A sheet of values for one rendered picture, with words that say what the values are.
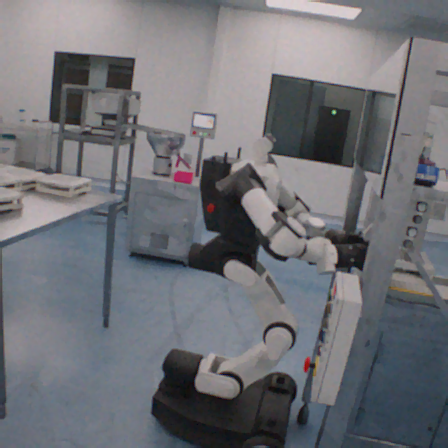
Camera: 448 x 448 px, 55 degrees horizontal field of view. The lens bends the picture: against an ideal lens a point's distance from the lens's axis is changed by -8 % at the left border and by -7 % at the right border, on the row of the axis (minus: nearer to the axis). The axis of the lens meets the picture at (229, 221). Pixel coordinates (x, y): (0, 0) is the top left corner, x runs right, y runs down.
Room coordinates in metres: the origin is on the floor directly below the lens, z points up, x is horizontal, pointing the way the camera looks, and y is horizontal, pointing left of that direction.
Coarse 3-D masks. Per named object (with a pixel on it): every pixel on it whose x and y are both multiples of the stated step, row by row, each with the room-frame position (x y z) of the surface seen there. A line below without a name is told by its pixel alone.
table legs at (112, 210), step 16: (112, 208) 2.57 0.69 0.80; (112, 224) 2.57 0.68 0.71; (112, 240) 2.58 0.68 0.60; (0, 256) 1.60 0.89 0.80; (112, 256) 2.59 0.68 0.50; (0, 272) 1.60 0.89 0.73; (0, 288) 1.59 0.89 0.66; (0, 304) 1.59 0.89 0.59; (0, 320) 1.59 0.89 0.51; (0, 336) 1.58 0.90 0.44; (0, 352) 1.58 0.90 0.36; (0, 368) 1.58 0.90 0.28; (0, 384) 1.57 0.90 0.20; (0, 400) 1.57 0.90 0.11; (0, 416) 1.57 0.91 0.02
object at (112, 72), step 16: (64, 64) 6.86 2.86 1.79; (80, 64) 6.84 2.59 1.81; (96, 64) 6.82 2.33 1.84; (112, 64) 6.81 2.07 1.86; (128, 64) 6.79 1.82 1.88; (64, 80) 6.85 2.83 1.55; (80, 80) 6.84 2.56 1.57; (96, 80) 6.82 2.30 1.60; (112, 80) 6.81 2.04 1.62; (128, 80) 6.79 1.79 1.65; (80, 96) 6.84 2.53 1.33; (128, 96) 6.79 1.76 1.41; (80, 112) 6.83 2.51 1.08
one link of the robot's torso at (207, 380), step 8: (208, 360) 1.84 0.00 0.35; (216, 360) 1.91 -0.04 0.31; (224, 360) 1.90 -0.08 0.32; (200, 368) 1.80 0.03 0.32; (208, 368) 1.79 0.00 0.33; (216, 368) 1.91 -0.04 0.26; (200, 376) 1.75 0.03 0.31; (208, 376) 1.74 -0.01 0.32; (216, 376) 1.74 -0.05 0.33; (224, 376) 1.74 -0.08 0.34; (200, 384) 1.74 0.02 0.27; (208, 384) 1.73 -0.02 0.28; (216, 384) 1.73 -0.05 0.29; (224, 384) 1.72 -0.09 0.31; (232, 384) 1.72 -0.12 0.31; (208, 392) 1.74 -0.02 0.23; (216, 392) 1.73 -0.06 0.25; (224, 392) 1.72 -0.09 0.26; (232, 392) 1.71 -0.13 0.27
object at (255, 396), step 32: (192, 352) 1.88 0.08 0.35; (160, 384) 1.81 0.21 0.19; (192, 384) 1.79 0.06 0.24; (256, 384) 1.96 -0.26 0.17; (288, 384) 1.93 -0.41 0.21; (160, 416) 1.70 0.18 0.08; (192, 416) 1.63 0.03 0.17; (224, 416) 1.67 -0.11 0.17; (256, 416) 1.68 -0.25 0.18; (288, 416) 1.71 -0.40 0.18
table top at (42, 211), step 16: (32, 192) 2.38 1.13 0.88; (96, 192) 2.60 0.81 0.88; (32, 208) 2.07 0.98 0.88; (48, 208) 2.11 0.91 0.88; (64, 208) 2.16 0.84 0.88; (80, 208) 2.20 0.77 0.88; (96, 208) 2.32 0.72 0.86; (0, 224) 1.76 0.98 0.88; (16, 224) 1.79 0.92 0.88; (32, 224) 1.83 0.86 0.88; (48, 224) 1.89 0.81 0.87; (0, 240) 1.57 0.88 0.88; (16, 240) 1.67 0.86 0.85
